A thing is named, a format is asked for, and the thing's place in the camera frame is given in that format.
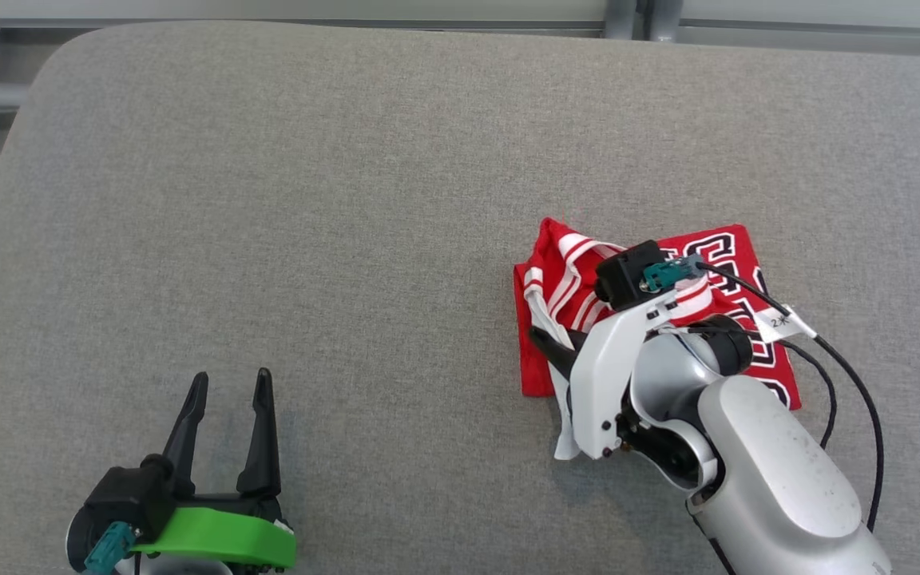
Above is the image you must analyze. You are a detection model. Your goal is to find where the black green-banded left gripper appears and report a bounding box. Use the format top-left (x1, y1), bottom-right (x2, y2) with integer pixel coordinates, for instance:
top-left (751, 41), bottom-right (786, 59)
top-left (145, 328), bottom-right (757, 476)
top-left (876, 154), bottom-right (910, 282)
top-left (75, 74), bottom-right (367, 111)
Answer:
top-left (113, 367), bottom-right (298, 575)

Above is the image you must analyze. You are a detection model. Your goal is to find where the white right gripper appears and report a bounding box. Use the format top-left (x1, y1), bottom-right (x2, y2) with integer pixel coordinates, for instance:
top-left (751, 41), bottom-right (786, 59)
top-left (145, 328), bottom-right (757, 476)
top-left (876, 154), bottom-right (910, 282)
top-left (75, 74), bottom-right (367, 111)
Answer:
top-left (527, 278), bottom-right (718, 462)

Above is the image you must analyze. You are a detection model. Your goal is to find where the red and white jersey garment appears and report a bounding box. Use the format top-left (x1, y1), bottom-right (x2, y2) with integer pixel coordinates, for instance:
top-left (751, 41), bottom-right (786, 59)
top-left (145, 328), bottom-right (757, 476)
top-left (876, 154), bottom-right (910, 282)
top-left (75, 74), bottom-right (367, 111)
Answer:
top-left (513, 216), bottom-right (803, 462)

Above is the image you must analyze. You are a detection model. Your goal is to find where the teal-plug left camera cable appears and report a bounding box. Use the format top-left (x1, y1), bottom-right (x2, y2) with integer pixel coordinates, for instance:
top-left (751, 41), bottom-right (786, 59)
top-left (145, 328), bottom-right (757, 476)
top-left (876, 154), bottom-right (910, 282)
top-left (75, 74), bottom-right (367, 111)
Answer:
top-left (82, 521), bottom-right (140, 575)

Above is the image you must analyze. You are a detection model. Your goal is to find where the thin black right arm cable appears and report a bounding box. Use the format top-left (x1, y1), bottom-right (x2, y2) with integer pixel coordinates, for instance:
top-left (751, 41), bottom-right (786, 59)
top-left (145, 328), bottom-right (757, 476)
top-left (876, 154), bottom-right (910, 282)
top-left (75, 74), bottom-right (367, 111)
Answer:
top-left (688, 322), bottom-right (839, 450)

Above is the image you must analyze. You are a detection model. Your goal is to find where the grey metal double post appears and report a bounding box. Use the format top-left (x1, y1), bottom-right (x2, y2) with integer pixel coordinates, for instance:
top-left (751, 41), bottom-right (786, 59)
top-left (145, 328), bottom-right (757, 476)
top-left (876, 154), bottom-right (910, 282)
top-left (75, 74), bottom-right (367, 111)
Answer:
top-left (602, 0), bottom-right (686, 42)

